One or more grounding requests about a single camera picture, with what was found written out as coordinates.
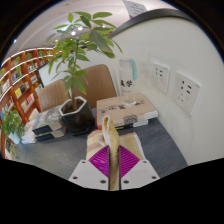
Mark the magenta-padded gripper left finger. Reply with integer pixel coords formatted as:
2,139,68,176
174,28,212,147
68,144,111,191

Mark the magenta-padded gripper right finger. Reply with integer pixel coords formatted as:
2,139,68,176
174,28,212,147
119,144,160,191

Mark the cream yellow striped towel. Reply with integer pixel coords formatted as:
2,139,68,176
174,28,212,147
85,114,146,192

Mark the red and black book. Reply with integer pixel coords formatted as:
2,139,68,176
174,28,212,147
113,118,149,132

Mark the dark-spined large book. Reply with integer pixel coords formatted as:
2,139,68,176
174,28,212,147
35,126,67,143
31,106,66,136

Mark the tall plant in black pot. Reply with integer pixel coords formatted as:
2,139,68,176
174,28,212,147
45,11,124,134

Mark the white thin book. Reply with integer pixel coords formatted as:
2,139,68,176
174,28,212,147
21,137,38,145

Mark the white thick book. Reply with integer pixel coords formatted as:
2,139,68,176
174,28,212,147
20,119,38,141

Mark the beige upholstered chair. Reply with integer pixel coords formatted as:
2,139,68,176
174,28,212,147
71,64,118,109
37,78,71,113

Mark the leafy plant in white pot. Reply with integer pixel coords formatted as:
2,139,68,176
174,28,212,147
0,108,26,158

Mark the clear acrylic sign stand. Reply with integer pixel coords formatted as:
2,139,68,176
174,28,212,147
118,58,138,106

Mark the orange wooden bookshelf unit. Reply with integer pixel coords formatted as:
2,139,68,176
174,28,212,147
0,47,56,159

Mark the ceiling lamp with round bulbs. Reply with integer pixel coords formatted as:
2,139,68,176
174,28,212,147
68,24,84,36

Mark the white sign on partition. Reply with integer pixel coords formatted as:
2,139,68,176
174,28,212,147
122,0,148,18

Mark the white wall socket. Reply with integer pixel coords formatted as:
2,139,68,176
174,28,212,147
172,70,203,116
151,61,171,94

